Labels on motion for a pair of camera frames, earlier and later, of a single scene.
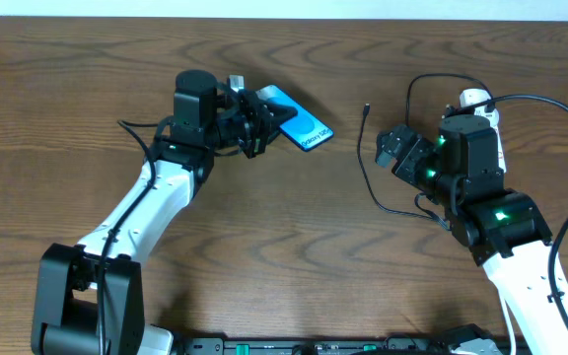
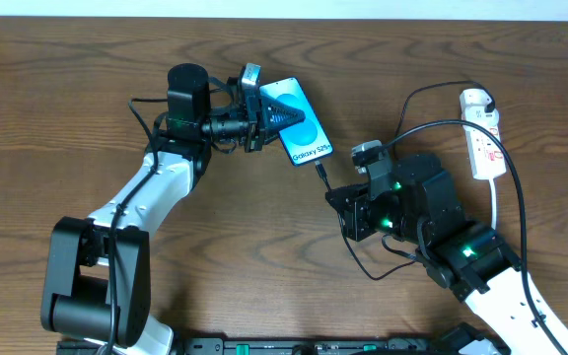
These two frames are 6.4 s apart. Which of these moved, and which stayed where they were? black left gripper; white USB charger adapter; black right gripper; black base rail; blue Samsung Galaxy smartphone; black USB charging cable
Moved: black right gripper; blue Samsung Galaxy smartphone; black USB charging cable
Stayed: black base rail; black left gripper; white USB charger adapter
